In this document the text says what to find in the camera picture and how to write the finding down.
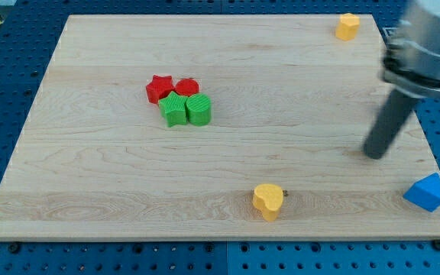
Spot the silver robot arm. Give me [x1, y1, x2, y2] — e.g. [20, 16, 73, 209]
[362, 0, 440, 159]

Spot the red star block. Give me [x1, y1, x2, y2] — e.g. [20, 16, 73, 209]
[146, 75, 175, 104]

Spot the green cylinder block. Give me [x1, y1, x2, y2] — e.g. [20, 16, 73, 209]
[186, 93, 212, 126]

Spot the yellow hexagon block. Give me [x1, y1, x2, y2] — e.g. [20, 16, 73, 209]
[335, 13, 361, 41]

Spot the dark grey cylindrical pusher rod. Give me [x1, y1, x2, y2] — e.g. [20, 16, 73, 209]
[362, 89, 419, 160]

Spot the yellow heart block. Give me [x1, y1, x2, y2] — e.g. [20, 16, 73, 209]
[252, 183, 284, 222]

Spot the blue triangle block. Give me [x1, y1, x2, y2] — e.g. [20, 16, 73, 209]
[403, 173, 440, 212]

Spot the red cylinder block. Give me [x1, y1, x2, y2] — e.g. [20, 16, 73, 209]
[175, 79, 199, 96]

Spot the wooden board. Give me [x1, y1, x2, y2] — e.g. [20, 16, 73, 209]
[0, 15, 440, 242]

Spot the green star block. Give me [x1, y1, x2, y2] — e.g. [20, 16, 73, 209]
[158, 92, 187, 127]

